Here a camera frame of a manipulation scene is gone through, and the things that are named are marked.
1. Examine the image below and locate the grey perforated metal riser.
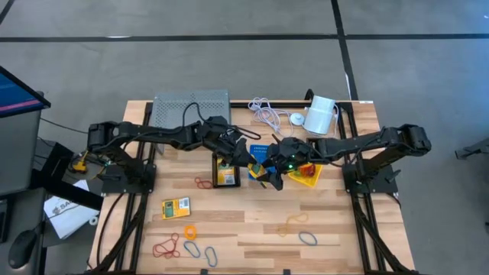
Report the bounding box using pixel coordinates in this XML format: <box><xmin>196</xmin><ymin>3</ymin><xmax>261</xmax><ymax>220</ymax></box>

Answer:
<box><xmin>148</xmin><ymin>89</ymin><xmax>233</xmax><ymax>154</ymax></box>

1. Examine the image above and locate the blue rubber band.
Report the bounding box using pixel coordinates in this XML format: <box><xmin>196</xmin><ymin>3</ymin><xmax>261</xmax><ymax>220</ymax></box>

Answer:
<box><xmin>298</xmin><ymin>230</ymin><xmax>319</xmax><ymax>247</ymax></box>
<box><xmin>203</xmin><ymin>245</ymin><xmax>219</xmax><ymax>268</ymax></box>
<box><xmin>183</xmin><ymin>240</ymin><xmax>202</xmax><ymax>259</ymax></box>

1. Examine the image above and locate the red coil wristband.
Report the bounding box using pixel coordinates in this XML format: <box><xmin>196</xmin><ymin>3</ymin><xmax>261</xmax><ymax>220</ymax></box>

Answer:
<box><xmin>300</xmin><ymin>163</ymin><xmax>317</xmax><ymax>179</ymax></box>

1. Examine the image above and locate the black computer mouse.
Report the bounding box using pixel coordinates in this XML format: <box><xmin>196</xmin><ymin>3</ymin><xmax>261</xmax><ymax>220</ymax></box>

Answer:
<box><xmin>7</xmin><ymin>228</ymin><xmax>40</xmax><ymax>270</ymax></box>

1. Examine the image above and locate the yellow plastic basket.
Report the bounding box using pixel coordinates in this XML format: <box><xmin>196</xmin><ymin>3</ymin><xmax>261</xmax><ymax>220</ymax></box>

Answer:
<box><xmin>287</xmin><ymin>162</ymin><xmax>324</xmax><ymax>189</ymax></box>

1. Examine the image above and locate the black aluminium rig frame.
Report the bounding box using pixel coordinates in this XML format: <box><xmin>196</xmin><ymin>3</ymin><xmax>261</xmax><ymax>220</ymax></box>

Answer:
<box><xmin>89</xmin><ymin>88</ymin><xmax>421</xmax><ymax>275</ymax></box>

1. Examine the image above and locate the blue plastic basket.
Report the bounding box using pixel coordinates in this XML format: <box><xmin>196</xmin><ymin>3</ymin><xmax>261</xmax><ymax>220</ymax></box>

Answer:
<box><xmin>248</xmin><ymin>144</ymin><xmax>278</xmax><ymax>182</ymax></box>

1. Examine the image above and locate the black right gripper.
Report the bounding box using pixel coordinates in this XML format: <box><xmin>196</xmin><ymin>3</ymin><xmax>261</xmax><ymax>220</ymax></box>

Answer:
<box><xmin>256</xmin><ymin>133</ymin><xmax>319</xmax><ymax>192</ymax></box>

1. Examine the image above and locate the black floor stand beam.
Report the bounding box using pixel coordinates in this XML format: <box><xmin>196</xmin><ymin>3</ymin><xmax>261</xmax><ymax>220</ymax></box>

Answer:
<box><xmin>30</xmin><ymin>167</ymin><xmax>105</xmax><ymax>212</ymax></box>

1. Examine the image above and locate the yellow rubber band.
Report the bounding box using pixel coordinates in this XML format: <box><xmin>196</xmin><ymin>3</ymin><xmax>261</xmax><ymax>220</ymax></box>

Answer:
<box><xmin>276</xmin><ymin>212</ymin><xmax>309</xmax><ymax>238</ymax></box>

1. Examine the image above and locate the white cylindrical spot lamp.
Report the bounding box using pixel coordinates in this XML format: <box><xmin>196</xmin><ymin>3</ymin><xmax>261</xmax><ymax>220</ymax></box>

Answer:
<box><xmin>303</xmin><ymin>95</ymin><xmax>340</xmax><ymax>136</ymax></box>

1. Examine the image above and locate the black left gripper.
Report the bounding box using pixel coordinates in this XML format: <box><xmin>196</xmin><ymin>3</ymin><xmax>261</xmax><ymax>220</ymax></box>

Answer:
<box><xmin>212</xmin><ymin>121</ymin><xmax>265</xmax><ymax>181</ymax></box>

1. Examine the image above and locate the black plastic basket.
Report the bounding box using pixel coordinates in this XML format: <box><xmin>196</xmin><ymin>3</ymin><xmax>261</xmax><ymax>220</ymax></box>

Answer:
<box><xmin>211</xmin><ymin>152</ymin><xmax>241</xmax><ymax>189</ymax></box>

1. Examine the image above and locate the yellow black connector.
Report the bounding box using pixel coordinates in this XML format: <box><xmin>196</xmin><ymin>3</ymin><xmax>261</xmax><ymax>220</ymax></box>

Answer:
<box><xmin>71</xmin><ymin>157</ymin><xmax>89</xmax><ymax>174</ymax></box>

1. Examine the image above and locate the white power cable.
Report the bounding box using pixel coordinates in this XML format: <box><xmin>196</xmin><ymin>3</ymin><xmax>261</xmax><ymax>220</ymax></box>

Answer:
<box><xmin>247</xmin><ymin>96</ymin><xmax>341</xmax><ymax>139</ymax></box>

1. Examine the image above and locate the grey desk cabinet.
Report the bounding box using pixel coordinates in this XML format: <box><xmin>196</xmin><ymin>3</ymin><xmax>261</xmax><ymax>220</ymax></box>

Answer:
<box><xmin>0</xmin><ymin>108</ymin><xmax>43</xmax><ymax>196</ymax></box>

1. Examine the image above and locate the computer monitor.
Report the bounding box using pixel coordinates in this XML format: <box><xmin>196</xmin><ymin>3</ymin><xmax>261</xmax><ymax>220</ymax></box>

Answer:
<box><xmin>0</xmin><ymin>64</ymin><xmax>52</xmax><ymax>119</ymax></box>

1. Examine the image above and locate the white printed paper sheet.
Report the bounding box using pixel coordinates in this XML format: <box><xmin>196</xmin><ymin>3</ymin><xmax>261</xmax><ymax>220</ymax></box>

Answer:
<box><xmin>42</xmin><ymin>179</ymin><xmax>101</xmax><ymax>241</ymax></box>

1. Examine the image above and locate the grey stand leg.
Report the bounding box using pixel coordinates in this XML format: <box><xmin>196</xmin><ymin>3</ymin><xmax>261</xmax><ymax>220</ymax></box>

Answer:
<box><xmin>453</xmin><ymin>136</ymin><xmax>489</xmax><ymax>160</ymax></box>

